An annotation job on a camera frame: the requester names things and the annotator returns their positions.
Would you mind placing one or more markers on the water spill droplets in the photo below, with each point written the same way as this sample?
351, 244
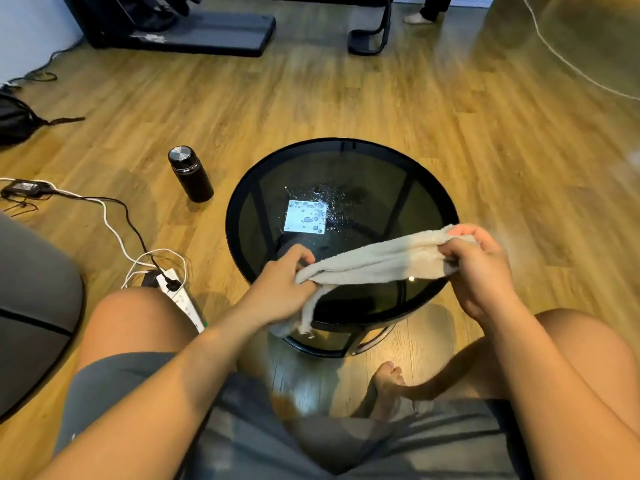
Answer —
327, 204

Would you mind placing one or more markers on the grey beanbag cushion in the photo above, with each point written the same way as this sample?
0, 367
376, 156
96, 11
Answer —
35, 314

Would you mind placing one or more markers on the black plug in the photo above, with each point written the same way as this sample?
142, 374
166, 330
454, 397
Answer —
173, 284

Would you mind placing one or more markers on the black power adapter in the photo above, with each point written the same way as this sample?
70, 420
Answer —
25, 188

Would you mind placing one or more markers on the person's left thumb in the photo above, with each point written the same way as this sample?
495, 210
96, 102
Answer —
305, 292

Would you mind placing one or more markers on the black treadmill base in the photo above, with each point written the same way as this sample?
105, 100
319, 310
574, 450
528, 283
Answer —
200, 29

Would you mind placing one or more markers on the white power strip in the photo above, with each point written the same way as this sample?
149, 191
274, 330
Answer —
184, 302

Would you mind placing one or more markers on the black insulated bottle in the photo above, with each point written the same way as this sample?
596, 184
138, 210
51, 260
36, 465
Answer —
192, 177

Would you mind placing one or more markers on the person's right forearm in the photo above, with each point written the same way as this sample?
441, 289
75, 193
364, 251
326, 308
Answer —
555, 394

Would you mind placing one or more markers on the round black glass side table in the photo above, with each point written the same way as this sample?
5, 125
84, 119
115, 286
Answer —
350, 179

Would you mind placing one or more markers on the black bag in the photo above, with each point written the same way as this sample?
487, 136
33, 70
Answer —
15, 119

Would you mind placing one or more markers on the person's right leg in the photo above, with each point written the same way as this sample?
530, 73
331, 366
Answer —
590, 344

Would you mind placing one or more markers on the person's left hand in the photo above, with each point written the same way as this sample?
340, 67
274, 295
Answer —
272, 294

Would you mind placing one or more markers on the person's left forearm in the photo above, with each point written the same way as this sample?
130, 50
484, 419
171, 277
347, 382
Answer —
150, 404

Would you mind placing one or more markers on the person's grey shorts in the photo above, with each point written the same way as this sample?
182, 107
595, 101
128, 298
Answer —
250, 444

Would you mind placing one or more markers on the person's leg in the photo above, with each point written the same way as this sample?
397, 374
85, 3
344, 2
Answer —
130, 319
590, 344

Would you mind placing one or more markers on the person's right thumb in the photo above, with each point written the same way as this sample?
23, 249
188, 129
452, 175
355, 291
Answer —
452, 250

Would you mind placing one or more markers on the person's left leg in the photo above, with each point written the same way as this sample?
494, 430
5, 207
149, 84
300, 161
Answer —
130, 319

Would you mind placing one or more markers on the black metal frame leg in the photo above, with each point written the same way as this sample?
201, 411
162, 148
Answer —
372, 39

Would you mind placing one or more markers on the person's right hand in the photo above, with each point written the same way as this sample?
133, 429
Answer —
482, 277

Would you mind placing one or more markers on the beige towel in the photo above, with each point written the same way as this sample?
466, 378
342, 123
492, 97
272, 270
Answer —
380, 262

